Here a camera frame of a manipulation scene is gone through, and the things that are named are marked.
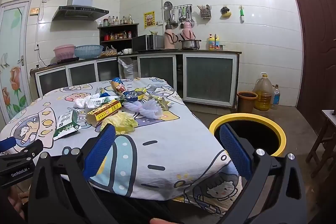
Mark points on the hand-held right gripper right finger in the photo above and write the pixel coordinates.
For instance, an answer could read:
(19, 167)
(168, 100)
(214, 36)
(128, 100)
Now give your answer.
(235, 150)

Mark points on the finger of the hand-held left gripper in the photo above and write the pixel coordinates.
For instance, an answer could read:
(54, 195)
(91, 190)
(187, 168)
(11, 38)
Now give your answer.
(6, 144)
(29, 150)

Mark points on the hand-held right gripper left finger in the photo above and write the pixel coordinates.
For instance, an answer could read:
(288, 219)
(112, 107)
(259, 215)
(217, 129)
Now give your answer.
(101, 148)

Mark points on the yellow plastic bag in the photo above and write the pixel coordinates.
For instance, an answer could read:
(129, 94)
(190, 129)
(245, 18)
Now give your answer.
(123, 121)

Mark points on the long yellow carton box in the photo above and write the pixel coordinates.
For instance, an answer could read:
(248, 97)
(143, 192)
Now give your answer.
(105, 111)

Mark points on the green and white packet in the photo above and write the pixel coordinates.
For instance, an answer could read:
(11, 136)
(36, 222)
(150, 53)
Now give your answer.
(67, 127)

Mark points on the black yellow-rimmed trash bin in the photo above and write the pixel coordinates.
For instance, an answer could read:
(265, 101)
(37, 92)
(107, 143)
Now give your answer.
(262, 117)

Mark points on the white plastic bag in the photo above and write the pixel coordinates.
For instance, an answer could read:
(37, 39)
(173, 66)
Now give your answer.
(147, 109)

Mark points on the blue and yellow snack bag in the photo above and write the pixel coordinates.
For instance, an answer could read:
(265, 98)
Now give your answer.
(132, 95)

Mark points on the orange cartoon snack bag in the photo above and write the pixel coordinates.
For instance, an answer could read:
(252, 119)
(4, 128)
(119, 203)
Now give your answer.
(118, 86)

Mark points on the person's left hand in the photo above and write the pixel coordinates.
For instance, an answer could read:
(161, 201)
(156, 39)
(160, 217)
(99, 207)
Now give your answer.
(15, 199)

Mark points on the person's right hand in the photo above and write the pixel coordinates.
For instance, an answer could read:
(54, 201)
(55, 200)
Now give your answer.
(165, 221)

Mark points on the clear bag with green print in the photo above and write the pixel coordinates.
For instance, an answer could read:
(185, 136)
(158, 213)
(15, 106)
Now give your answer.
(101, 102)

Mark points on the brown plastic bin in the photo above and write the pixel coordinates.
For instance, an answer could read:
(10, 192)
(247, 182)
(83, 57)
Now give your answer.
(246, 103)

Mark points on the white crumpled tissue wad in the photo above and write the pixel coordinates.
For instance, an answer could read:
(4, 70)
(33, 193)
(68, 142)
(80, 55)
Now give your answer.
(81, 102)

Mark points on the large cooking oil jug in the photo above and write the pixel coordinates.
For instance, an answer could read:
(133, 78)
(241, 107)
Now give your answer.
(263, 95)

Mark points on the cartoon printed tablecloth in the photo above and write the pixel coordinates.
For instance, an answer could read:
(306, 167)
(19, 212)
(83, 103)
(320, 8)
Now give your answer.
(162, 140)

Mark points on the clear water bottle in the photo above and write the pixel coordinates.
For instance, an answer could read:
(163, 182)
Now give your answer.
(276, 98)

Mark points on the yellow crumpled wrapper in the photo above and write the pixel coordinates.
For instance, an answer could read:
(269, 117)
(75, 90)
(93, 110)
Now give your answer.
(160, 102)

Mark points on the glass door kitchen cabinet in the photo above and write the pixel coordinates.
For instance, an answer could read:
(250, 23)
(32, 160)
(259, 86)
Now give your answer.
(207, 77)

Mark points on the white woven sack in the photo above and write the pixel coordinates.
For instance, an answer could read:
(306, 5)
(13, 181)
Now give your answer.
(128, 69)

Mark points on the wooden stool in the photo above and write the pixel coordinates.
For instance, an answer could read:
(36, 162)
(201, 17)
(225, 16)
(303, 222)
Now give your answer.
(321, 140)

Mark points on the flower printed glass door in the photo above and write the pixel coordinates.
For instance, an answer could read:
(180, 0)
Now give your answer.
(13, 56)

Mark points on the black cooktop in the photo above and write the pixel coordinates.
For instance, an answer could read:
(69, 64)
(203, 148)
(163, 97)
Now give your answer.
(67, 60)

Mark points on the clear bag of food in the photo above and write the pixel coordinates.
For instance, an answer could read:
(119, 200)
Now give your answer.
(109, 52)

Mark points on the blue plastic basket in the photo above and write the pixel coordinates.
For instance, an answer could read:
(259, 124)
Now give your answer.
(88, 51)

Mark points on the white bag of buns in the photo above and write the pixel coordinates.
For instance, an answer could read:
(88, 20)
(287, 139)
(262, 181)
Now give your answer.
(127, 51)

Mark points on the pink plastic basin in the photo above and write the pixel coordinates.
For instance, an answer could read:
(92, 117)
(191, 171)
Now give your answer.
(64, 52)

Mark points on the yellow detergent bottle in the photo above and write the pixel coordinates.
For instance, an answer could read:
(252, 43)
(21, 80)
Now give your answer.
(214, 43)

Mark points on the row of seasoning jars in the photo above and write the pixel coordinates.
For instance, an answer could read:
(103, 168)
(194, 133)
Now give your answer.
(118, 36)

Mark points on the dark wooden shelf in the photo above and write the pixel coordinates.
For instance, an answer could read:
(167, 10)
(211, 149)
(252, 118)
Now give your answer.
(101, 35)

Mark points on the metal faucet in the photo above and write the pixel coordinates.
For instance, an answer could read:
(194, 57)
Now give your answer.
(215, 39)

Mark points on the steel cooking pot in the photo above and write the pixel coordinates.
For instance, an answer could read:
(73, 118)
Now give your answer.
(190, 45)

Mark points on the grey microwave oven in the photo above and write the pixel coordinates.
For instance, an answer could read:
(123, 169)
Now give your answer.
(147, 43)

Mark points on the pink thermos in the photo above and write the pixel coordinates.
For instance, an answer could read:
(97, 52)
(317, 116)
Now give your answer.
(170, 39)
(187, 31)

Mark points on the row of condiment bottles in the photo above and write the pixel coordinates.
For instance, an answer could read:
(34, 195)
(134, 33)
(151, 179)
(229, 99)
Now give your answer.
(118, 20)

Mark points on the brown wooden door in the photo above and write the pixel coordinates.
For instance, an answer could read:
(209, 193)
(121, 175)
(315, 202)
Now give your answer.
(315, 43)

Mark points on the steel range hood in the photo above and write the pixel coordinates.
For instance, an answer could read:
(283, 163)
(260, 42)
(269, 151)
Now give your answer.
(78, 12)

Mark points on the yellow sponge holder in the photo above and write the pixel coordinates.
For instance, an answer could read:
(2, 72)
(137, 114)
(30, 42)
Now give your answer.
(225, 12)

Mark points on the metal chopstick holder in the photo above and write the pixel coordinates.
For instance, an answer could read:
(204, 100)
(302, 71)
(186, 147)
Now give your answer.
(204, 12)

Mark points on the row of hanging kitchen utensils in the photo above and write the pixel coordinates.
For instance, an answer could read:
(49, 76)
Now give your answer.
(181, 15)

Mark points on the orange wall box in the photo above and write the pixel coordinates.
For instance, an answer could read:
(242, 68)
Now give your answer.
(35, 11)

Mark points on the yellow wall poster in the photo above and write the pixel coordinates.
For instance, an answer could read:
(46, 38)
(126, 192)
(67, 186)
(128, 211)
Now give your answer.
(149, 19)

